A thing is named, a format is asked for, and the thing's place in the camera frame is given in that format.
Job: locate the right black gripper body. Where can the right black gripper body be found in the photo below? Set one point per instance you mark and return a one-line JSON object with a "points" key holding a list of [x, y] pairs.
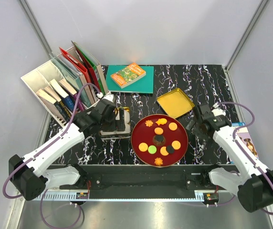
{"points": [[199, 132]]}

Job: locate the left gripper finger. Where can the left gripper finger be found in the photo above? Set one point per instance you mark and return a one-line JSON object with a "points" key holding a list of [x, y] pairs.
{"points": [[119, 125], [120, 115]]}

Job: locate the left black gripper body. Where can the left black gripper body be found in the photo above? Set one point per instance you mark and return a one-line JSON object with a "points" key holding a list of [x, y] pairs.
{"points": [[107, 122]]}

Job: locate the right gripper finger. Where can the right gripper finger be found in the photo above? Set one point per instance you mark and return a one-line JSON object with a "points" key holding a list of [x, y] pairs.
{"points": [[190, 125], [195, 112]]}

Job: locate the gold cookie tin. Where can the gold cookie tin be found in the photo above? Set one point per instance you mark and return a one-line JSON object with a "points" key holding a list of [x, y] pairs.
{"points": [[107, 133]]}

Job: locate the round biscuit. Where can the round biscuit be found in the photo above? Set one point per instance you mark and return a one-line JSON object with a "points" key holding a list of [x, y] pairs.
{"points": [[176, 145], [158, 131], [143, 147], [164, 151], [173, 126]]}

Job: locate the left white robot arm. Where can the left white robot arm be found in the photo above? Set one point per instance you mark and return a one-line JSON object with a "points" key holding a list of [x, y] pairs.
{"points": [[31, 175]]}

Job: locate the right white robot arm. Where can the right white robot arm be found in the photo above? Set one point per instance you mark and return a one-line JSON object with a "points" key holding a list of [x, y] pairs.
{"points": [[253, 186]]}

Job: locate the purple spine book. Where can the purple spine book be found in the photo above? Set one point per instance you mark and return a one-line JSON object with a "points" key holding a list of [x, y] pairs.
{"points": [[72, 92]]}

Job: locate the gold tin lid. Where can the gold tin lid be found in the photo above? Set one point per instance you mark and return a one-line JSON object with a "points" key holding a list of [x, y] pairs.
{"points": [[175, 103]]}

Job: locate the orange swirl cookie top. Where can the orange swirl cookie top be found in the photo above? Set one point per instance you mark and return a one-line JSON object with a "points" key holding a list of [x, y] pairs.
{"points": [[148, 123]]}

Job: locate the orange swirl cookie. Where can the orange swirl cookie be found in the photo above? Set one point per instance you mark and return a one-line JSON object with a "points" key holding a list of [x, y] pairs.
{"points": [[158, 161], [148, 123]]}

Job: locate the orange fish cookie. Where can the orange fish cookie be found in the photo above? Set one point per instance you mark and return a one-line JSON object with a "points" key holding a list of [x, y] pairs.
{"points": [[161, 121]]}

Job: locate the orange paperback book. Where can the orange paperback book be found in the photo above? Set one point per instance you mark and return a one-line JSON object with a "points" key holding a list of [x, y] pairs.
{"points": [[128, 75]]}

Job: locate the black sandwich cookie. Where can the black sandwich cookie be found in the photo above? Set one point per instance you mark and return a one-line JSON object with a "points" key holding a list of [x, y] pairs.
{"points": [[170, 149]]}

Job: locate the teal hardcover book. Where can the teal hardcover book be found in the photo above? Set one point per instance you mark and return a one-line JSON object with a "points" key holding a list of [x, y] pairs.
{"points": [[143, 84]]}

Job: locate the dog picture book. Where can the dog picture book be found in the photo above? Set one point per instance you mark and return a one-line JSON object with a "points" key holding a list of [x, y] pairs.
{"points": [[244, 136]]}

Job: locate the red round plate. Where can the red round plate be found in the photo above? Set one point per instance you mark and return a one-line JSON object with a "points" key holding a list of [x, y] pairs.
{"points": [[143, 134]]}

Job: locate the blue spine book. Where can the blue spine book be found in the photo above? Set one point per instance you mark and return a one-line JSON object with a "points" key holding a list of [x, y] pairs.
{"points": [[63, 94]]}

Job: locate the green macaron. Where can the green macaron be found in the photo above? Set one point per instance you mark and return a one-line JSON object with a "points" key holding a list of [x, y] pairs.
{"points": [[152, 149]]}

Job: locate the white book organizer box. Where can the white book organizer box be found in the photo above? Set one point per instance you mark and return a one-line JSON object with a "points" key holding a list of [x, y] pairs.
{"points": [[40, 77]]}

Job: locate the green folder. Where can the green folder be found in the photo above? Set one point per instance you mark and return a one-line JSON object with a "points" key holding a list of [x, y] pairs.
{"points": [[95, 65]]}

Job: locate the orange swirl cookie bottom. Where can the orange swirl cookie bottom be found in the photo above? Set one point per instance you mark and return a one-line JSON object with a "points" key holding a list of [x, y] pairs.
{"points": [[158, 161]]}

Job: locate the teal binder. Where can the teal binder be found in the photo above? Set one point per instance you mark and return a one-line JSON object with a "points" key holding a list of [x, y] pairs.
{"points": [[68, 71]]}

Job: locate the tan paperback book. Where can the tan paperback book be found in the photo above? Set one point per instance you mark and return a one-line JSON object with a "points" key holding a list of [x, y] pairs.
{"points": [[49, 102]]}

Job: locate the red folder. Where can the red folder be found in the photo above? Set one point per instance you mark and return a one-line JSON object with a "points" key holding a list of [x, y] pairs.
{"points": [[78, 65]]}

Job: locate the black spine book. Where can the black spine book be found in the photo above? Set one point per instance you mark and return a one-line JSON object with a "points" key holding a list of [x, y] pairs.
{"points": [[64, 111]]}

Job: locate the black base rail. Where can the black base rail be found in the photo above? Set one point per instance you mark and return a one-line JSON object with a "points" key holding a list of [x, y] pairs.
{"points": [[146, 183]]}

